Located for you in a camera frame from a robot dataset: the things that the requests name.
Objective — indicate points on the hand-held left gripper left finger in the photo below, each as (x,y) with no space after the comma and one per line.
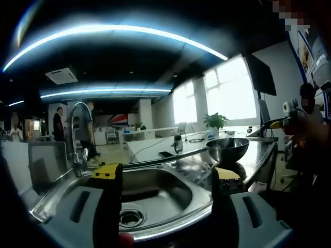
(77,227)

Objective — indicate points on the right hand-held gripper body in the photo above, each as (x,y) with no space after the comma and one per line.
(291,107)

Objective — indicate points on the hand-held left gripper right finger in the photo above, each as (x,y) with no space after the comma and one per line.
(248,227)

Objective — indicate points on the stainless steel bowl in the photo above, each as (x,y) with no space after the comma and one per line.
(227,152)

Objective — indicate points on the stainless steel sink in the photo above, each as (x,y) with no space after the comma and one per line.
(160,186)

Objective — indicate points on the large bright window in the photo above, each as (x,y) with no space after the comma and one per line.
(231,90)

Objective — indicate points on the potted green plant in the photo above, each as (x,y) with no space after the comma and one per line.
(214,122)

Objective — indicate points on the person's dark clothing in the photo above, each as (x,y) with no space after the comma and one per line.
(305,186)

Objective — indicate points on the grey upright panel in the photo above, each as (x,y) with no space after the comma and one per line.
(47,165)

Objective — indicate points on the chrome gooseneck faucet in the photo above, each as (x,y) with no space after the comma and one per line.
(75,155)

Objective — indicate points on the narrow bright window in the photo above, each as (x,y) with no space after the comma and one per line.
(184,103)

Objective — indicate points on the white office chair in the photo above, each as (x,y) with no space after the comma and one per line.
(182,127)

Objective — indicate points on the dark bottle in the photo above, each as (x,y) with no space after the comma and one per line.
(178,144)

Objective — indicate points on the black smartphone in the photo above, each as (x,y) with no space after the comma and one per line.
(166,154)

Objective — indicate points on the white long table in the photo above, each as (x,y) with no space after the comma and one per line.
(152,144)

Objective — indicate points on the short ceiling light strip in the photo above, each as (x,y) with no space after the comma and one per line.
(16,103)

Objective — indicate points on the straight ceiling light strip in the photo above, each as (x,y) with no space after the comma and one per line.
(103,90)

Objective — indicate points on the ceiling air conditioner vent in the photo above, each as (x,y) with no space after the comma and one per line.
(61,76)

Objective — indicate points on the long curved ceiling light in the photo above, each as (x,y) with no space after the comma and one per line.
(113,29)

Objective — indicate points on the black wall monitor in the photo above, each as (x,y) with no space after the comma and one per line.
(261,75)

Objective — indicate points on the wall poster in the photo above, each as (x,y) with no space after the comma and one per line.
(310,51)

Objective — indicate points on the striped wall graphic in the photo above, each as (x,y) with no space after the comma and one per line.
(118,120)

